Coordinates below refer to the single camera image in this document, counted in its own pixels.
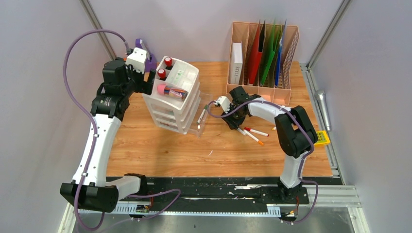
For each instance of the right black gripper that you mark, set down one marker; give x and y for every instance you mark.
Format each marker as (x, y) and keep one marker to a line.
(233, 124)

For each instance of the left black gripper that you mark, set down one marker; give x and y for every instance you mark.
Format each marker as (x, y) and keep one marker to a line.
(144, 87)

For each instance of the red cap white marker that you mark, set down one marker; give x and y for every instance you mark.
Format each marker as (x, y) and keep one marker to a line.
(256, 131)

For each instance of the red black stamp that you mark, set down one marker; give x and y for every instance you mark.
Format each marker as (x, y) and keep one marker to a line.
(162, 74)

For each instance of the pink highlighter pack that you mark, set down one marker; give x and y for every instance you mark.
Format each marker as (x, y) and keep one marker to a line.
(172, 92)

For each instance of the white plastic drawer unit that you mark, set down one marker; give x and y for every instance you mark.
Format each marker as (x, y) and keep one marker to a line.
(176, 103)

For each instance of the red round stamp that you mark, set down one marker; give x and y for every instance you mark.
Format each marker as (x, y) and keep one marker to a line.
(168, 62)

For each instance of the white hardcover book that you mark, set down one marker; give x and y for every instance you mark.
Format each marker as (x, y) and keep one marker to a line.
(236, 63)

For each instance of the red folder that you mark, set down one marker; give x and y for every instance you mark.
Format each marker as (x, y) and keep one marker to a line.
(256, 52)

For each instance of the pink plastic file organizer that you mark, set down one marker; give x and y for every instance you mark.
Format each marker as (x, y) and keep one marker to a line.
(244, 32)

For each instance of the blue folder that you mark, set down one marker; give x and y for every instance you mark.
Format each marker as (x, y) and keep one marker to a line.
(278, 60)

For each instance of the green folder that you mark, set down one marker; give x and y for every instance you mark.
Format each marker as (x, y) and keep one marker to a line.
(270, 53)

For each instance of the green cap white marker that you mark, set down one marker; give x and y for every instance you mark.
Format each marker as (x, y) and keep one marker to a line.
(202, 115)

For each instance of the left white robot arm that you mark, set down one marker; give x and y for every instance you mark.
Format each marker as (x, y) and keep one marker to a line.
(89, 189)

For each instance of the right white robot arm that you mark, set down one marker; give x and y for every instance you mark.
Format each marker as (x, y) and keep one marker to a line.
(295, 132)

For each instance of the yellow small crate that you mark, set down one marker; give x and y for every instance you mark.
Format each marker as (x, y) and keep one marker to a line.
(322, 138)

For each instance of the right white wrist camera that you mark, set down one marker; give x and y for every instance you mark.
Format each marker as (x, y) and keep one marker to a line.
(223, 102)

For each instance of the purple object at wall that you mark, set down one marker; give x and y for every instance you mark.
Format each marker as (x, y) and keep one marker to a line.
(151, 61)

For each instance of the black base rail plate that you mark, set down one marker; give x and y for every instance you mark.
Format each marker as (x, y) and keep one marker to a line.
(223, 194)

